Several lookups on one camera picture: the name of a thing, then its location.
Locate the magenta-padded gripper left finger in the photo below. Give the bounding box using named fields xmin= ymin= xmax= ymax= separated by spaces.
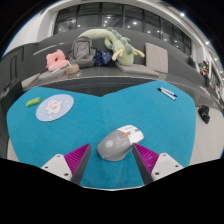
xmin=41 ymin=143 xmax=92 ymax=185

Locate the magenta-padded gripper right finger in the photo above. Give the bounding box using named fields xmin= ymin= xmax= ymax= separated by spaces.
xmin=132 ymin=143 xmax=184 ymax=185

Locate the grey and white computer mouse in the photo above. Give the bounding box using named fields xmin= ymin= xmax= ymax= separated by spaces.
xmin=96 ymin=124 xmax=145 ymax=162

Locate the round pale blue mouse pad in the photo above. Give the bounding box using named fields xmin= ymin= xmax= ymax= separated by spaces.
xmin=35 ymin=93 xmax=75 ymax=123

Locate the black bag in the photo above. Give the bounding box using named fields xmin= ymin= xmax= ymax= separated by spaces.
xmin=197 ymin=105 xmax=212 ymax=125

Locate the green eraser block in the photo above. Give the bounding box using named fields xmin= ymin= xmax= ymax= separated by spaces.
xmin=25 ymin=96 xmax=42 ymax=108

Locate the white marker with black cap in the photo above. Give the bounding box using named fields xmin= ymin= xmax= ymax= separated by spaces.
xmin=157 ymin=87 xmax=177 ymax=102

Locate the black hard case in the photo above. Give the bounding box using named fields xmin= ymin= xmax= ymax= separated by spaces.
xmin=0 ymin=78 xmax=24 ymax=111

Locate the grey small square cushion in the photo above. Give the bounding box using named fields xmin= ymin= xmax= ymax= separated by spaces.
xmin=20 ymin=72 xmax=42 ymax=90

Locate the grey round seat cushion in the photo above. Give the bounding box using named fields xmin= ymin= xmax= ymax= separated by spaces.
xmin=38 ymin=68 xmax=69 ymax=81

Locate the grey flat seat cushion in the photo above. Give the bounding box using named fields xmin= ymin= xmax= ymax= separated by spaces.
xmin=115 ymin=61 xmax=160 ymax=78

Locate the person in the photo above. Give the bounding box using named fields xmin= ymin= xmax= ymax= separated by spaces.
xmin=199 ymin=60 xmax=211 ymax=88
xmin=188 ymin=54 xmax=198 ymax=69

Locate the pink plush cushion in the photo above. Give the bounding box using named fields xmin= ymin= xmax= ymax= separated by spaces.
xmin=45 ymin=49 xmax=70 ymax=72

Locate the grey upright square cushion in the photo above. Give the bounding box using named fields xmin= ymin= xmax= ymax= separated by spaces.
xmin=144 ymin=42 xmax=170 ymax=74

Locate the navy blue patterned bag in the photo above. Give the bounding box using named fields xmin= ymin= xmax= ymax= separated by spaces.
xmin=93 ymin=49 xmax=114 ymax=67

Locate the grey backpack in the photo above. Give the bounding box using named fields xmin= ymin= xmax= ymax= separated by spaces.
xmin=68 ymin=35 xmax=98 ymax=69

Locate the green dragon plush toy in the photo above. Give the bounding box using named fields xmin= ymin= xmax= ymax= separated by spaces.
xmin=78 ymin=27 xmax=146 ymax=66

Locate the large dark glass window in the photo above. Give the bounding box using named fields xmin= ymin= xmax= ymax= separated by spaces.
xmin=53 ymin=2 xmax=193 ymax=56

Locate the brown rope coil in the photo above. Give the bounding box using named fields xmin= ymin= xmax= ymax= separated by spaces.
xmin=65 ymin=63 xmax=81 ymax=75

